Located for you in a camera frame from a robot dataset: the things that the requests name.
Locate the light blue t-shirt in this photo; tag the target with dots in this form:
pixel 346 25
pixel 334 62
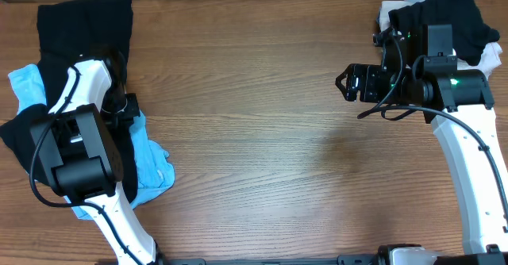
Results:
pixel 155 174

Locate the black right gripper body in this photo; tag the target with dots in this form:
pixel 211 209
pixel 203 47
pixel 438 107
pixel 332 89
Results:
pixel 376 84

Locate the folded beige garment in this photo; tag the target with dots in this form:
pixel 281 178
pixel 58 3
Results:
pixel 490 58

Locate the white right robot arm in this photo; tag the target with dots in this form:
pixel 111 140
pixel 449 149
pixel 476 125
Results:
pixel 419 73

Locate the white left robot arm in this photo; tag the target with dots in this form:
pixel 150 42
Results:
pixel 80 159

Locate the folded black garment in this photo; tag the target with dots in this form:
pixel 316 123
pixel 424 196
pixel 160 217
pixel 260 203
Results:
pixel 470 34

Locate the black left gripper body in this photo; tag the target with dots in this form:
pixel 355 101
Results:
pixel 131 105

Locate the black t-shirt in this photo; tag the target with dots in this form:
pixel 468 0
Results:
pixel 66 31

